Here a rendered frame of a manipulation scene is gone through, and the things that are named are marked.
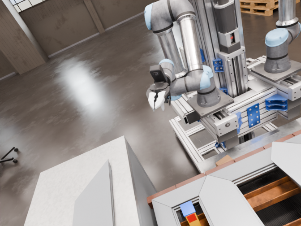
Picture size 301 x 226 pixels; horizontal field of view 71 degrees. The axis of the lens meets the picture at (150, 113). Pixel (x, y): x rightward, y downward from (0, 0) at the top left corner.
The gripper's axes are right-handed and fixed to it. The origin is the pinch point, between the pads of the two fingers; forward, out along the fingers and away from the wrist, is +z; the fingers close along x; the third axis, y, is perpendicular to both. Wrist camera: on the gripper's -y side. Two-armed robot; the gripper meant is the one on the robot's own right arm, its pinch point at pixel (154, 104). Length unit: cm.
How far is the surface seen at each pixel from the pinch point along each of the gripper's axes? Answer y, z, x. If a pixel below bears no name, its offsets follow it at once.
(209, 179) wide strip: 59, -10, -16
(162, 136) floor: 154, -141, 45
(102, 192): 43, 9, 34
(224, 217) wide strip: 58, 10, -21
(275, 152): 54, -24, -50
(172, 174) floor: 151, -79, 25
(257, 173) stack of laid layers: 58, -13, -40
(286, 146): 53, -27, -56
